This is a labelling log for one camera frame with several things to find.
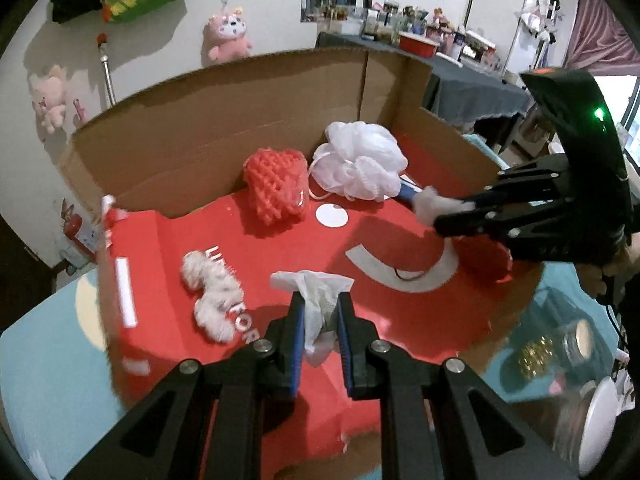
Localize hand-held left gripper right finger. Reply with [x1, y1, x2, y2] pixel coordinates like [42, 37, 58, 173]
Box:
[336, 291, 581, 480]

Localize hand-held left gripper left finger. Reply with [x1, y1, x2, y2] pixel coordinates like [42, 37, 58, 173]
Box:
[65, 291, 307, 480]

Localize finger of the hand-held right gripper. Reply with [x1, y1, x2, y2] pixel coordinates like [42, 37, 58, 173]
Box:
[462, 156, 573, 208]
[434, 197, 576, 261]

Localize red knit soft toy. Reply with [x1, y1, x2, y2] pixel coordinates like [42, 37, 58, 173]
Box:
[440, 235, 513, 286]

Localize white soft cloth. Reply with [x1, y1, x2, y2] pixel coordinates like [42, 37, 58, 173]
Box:
[270, 270, 353, 367]

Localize pale knobby fuzzy plush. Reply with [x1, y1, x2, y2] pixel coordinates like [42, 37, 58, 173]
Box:
[180, 249, 251, 345]

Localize cardboard box with red inside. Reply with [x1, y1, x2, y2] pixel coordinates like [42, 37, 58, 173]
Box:
[57, 49, 546, 480]

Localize person's right hand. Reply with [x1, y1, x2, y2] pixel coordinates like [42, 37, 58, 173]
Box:
[575, 232, 640, 311]

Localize pink curtain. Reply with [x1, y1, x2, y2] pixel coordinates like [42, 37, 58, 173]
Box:
[567, 0, 640, 76]

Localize table with dark cloth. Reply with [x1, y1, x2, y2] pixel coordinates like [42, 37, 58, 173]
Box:
[316, 31, 533, 136]

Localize small glass jar gold contents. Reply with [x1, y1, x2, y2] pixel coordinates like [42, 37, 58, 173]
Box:
[517, 317, 608, 396]

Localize white bath pouf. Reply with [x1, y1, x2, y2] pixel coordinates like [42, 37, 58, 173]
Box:
[308, 121, 408, 202]

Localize red foam mesh heart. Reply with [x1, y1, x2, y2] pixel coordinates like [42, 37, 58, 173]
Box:
[243, 147, 309, 226]

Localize red basin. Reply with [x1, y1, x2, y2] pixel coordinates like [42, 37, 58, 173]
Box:
[398, 31, 441, 58]

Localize row of cosmetic bottles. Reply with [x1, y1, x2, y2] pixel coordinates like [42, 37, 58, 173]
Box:
[320, 0, 501, 68]

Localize teal plush blanket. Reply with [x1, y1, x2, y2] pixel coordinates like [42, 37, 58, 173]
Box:
[0, 260, 631, 480]

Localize bright pink plush toy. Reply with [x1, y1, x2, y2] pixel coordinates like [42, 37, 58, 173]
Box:
[201, 2, 254, 64]

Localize red-tipped stick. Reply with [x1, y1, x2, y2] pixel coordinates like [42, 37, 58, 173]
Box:
[96, 33, 118, 107]

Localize pale pink plush toy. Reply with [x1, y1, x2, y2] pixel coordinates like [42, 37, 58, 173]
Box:
[29, 64, 68, 135]

